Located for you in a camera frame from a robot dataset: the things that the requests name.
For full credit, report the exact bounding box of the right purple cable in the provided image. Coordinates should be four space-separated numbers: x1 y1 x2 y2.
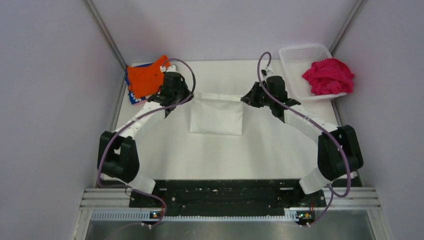
256 51 352 228

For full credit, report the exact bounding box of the white plastic basket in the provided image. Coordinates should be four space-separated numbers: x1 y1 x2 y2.
278 43 346 102

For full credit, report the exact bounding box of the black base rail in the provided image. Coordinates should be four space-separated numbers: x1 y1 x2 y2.
124 179 329 217

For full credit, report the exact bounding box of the blue folded t-shirt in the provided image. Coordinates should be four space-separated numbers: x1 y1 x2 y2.
125 63 158 105

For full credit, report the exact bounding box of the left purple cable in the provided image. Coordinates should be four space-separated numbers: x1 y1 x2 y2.
96 58 197 229

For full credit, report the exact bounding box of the pink crumpled t-shirt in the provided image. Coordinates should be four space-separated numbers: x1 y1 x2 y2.
302 58 355 96

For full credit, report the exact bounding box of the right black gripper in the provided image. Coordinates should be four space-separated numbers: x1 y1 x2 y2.
242 81 275 108

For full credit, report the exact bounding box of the orange folded t-shirt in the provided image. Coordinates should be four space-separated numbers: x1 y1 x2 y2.
126 55 168 99

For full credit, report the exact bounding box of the white printed t-shirt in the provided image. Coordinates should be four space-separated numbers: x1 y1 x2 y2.
189 93 244 136

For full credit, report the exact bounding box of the purple cable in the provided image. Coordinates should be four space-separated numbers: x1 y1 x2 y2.
256 51 352 228
96 58 197 229

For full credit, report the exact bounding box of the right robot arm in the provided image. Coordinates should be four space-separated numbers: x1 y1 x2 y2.
240 68 364 206

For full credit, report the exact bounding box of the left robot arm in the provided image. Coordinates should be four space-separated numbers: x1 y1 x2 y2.
97 64 194 207

